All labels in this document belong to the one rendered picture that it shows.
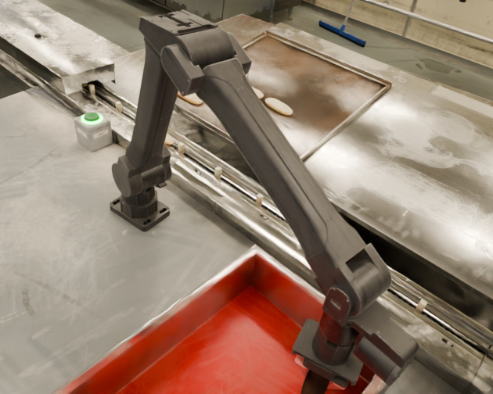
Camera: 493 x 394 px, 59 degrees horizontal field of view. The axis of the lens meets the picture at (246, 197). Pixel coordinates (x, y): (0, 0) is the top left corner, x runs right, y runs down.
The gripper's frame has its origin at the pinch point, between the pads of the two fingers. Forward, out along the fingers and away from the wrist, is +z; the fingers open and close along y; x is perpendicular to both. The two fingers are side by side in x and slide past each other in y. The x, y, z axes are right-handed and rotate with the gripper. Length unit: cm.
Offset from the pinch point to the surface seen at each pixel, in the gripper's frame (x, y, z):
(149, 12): 319, -284, 87
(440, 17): 416, -27, 53
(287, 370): 0.4, -5.2, 3.3
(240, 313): 6.2, -17.8, 3.4
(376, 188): 48.9, -5.0, -4.5
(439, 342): 17.5, 16.7, -0.5
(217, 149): 51, -50, 4
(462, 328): 23.8, 20.4, 0.7
